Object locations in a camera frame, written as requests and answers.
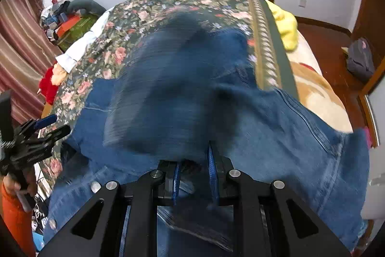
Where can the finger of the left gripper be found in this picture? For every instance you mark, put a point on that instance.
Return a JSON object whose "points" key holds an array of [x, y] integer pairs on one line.
{"points": [[44, 122]]}

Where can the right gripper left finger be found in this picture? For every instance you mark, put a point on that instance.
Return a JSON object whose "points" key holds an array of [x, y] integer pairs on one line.
{"points": [[119, 218]]}

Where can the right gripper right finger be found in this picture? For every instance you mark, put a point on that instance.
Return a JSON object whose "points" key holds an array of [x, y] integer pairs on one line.
{"points": [[269, 219]]}

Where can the blue denim jacket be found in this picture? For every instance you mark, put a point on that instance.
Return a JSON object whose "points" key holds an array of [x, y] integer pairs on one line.
{"points": [[333, 166]]}

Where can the operator left hand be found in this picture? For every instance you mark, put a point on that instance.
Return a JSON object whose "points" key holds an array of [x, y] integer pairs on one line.
{"points": [[12, 186]]}

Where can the red plush toy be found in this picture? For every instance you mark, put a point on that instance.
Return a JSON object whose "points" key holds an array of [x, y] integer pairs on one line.
{"points": [[50, 82]]}

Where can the white shirt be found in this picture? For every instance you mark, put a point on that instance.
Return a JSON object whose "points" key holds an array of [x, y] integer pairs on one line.
{"points": [[70, 58]]}

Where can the striped red curtain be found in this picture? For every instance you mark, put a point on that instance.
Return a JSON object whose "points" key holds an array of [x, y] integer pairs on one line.
{"points": [[26, 55]]}

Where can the orange box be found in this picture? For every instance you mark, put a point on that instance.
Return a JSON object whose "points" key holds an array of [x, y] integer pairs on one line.
{"points": [[65, 26]]}

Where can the green cloth covered stand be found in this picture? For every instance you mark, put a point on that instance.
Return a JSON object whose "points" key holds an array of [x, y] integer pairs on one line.
{"points": [[76, 32]]}

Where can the floral bedspread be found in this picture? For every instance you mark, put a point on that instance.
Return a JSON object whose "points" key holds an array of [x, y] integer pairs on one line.
{"points": [[156, 85]]}

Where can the grey neck pillow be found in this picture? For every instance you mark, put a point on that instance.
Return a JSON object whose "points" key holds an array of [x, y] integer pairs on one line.
{"points": [[84, 7]]}

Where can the cartoon print beige blanket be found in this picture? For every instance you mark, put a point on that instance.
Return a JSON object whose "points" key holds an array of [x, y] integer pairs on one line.
{"points": [[315, 93]]}

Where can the grey backpack on floor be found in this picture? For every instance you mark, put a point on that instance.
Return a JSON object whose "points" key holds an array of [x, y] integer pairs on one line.
{"points": [[359, 60]]}

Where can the yellow blanket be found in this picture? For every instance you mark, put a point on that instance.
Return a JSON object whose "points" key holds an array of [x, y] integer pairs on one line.
{"points": [[264, 24]]}

